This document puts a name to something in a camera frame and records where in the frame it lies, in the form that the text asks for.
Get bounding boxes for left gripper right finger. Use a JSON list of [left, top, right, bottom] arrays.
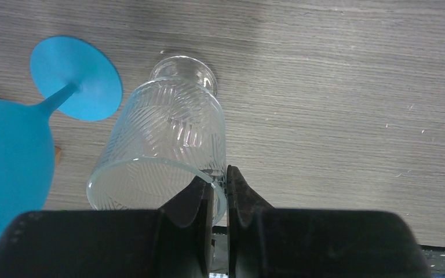
[[226, 166, 431, 277]]

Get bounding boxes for clear ribbed wine glass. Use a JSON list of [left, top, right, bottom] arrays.
[[86, 55, 227, 224]]

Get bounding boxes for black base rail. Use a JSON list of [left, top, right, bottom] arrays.
[[209, 226, 445, 277]]

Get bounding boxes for blue wine glass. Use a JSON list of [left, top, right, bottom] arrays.
[[0, 36, 123, 235]]

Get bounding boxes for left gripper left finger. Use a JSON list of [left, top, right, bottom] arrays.
[[0, 177, 213, 277]]

